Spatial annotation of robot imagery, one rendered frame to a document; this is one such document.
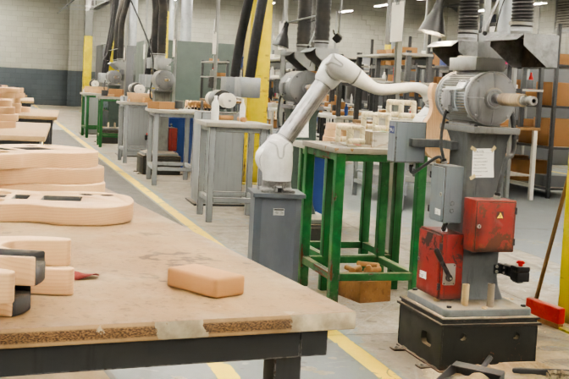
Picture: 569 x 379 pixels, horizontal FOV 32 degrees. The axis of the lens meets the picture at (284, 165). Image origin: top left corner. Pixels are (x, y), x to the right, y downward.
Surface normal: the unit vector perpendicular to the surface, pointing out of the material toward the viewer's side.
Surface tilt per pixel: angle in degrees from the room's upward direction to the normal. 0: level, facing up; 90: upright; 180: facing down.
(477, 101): 92
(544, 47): 90
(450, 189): 90
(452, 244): 90
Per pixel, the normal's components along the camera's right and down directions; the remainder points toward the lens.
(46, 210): -0.36, 0.06
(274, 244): 0.15, 0.09
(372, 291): 0.47, 0.10
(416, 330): -0.96, -0.03
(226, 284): 0.72, 0.09
